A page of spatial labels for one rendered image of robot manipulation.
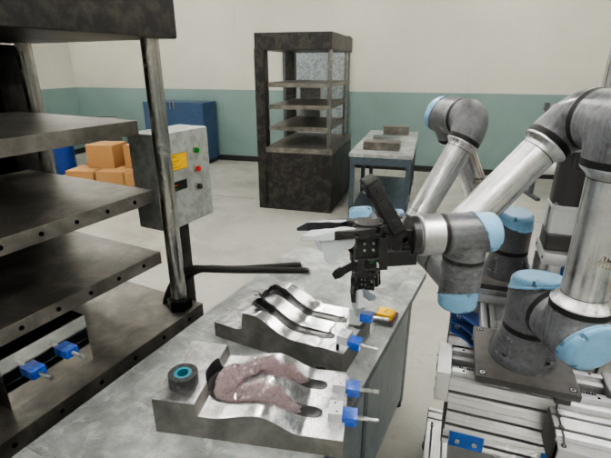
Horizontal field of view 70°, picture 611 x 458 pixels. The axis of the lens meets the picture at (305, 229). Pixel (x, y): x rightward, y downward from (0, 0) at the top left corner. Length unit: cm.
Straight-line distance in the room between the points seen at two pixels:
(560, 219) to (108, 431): 133
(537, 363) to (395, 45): 682
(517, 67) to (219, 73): 496
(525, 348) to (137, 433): 101
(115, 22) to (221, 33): 703
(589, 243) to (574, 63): 700
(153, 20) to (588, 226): 132
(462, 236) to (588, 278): 28
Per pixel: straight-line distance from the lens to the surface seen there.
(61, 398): 158
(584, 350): 102
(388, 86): 768
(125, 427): 139
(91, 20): 143
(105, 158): 633
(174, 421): 130
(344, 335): 143
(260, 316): 150
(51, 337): 157
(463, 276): 84
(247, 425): 122
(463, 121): 137
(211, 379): 136
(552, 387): 119
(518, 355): 118
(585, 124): 94
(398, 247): 79
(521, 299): 112
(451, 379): 122
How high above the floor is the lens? 172
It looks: 21 degrees down
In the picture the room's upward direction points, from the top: straight up
